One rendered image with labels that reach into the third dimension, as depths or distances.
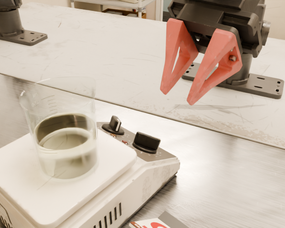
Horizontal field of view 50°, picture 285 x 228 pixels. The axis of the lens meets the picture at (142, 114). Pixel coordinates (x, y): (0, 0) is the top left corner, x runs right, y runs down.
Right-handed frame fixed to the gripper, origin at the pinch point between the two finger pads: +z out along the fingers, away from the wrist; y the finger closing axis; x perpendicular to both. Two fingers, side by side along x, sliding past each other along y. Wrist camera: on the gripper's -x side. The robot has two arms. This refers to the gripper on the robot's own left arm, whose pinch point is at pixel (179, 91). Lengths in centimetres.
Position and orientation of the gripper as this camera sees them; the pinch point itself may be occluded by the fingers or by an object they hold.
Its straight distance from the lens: 33.8
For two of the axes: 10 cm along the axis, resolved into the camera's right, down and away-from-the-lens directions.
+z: -4.9, 8.6, -1.2
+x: 4.1, 3.5, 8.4
